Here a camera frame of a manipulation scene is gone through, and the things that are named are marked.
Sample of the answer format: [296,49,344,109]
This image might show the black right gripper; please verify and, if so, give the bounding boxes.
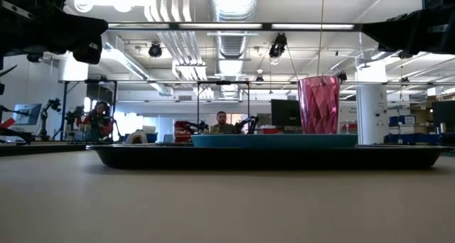
[361,3,455,56]

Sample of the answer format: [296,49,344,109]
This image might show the tilted grey monitor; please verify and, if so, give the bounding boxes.
[11,103,43,126]

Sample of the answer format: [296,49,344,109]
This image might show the light blue round plate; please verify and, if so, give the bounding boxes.
[191,133,359,149]

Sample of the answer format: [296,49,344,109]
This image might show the black metal station frame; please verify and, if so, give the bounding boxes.
[197,81,251,136]
[58,78,118,141]

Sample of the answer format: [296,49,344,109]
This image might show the red storage bins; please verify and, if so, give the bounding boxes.
[173,120,191,144]

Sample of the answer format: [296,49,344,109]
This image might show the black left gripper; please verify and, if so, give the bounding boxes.
[0,0,109,65]

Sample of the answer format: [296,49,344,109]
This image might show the white round column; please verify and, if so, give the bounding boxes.
[355,60,388,144]

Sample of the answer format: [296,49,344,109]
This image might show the blue storage bins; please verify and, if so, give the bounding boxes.
[385,114,440,144]

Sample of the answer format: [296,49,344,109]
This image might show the black aluminium table frame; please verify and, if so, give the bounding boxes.
[0,142,90,157]

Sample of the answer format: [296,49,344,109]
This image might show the silver ribbed air duct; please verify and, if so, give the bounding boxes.
[209,0,259,98]

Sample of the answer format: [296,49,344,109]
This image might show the red faceted plastic cup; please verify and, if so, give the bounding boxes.
[297,75,341,134]

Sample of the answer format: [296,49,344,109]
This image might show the black monitor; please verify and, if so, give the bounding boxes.
[432,100,455,129]
[270,99,302,127]

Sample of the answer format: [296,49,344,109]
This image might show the white bag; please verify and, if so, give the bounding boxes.
[127,129,149,145]

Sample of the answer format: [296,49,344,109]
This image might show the person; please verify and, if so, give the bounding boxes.
[210,110,237,134]
[80,100,114,143]

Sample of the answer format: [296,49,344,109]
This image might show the black plastic tray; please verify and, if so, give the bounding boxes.
[87,144,455,171]

